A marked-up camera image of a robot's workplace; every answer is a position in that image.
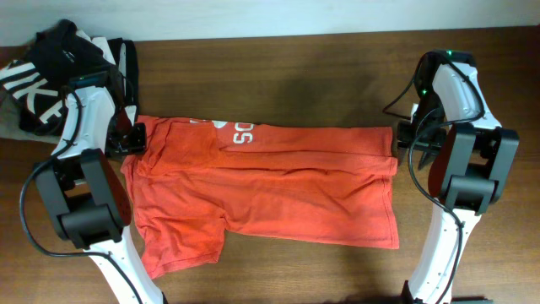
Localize red printed t-shirt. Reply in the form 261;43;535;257
121;116;399;278

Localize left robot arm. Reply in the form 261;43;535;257
27;66;167;303

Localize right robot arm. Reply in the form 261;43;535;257
397;50;520;303

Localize white folded garment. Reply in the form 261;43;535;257
76;30;127;76

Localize black folded garment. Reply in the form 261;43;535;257
19;37;138;136

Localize black Nike t-shirt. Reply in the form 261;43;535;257
1;19;111;133

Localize grey folded garment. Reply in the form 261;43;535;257
1;89;63;144

